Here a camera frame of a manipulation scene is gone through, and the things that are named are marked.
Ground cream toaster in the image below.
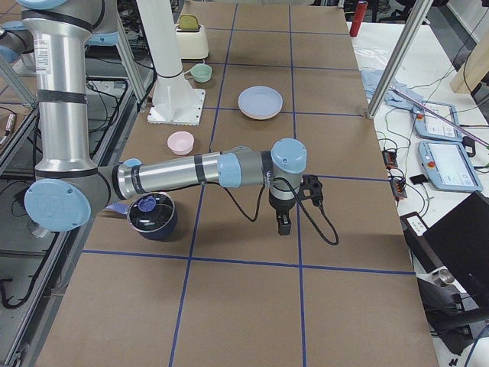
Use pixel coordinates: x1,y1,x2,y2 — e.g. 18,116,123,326
175,14,209,60

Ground light blue cloth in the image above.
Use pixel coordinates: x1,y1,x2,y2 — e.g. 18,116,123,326
361,68,425,112

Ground red cylinder bottle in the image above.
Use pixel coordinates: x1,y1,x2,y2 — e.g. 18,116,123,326
349,1,368,37

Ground upper teach pendant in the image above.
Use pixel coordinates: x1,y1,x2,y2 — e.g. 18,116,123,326
412,101,462,142

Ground white power strip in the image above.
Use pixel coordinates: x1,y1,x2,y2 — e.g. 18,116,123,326
406,214,427,236

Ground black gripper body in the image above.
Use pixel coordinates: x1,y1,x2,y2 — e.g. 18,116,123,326
268,188,296,215

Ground black laptop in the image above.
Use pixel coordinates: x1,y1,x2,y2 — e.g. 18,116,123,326
400,192,488,307

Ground aluminium frame post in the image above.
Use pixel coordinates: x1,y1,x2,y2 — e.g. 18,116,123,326
365,0,432,119

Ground light blue cup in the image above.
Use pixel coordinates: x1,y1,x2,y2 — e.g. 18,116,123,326
123,158,142,167

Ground lower teach pendant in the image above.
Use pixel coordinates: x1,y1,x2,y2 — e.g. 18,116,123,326
418,140,484,193

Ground green bowl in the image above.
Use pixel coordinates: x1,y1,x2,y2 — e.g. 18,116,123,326
189,63,212,83

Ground pink bowl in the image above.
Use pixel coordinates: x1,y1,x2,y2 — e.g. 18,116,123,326
167,131,195,155

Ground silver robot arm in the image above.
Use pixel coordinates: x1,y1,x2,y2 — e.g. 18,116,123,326
21,1,307,235

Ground dark pot with glass lid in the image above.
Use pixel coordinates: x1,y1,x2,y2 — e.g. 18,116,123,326
106,191,178,241

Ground teach pendant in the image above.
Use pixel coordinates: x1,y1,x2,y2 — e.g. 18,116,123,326
412,101,462,142
418,140,484,193

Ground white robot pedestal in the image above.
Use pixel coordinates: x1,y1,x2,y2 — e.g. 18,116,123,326
137,0,206,126

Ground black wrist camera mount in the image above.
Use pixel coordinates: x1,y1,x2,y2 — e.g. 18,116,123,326
299,174,324,208

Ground light blue plate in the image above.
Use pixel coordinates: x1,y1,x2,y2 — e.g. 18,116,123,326
238,86,283,114

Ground pink plate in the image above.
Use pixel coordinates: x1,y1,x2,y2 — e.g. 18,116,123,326
241,110,280,121

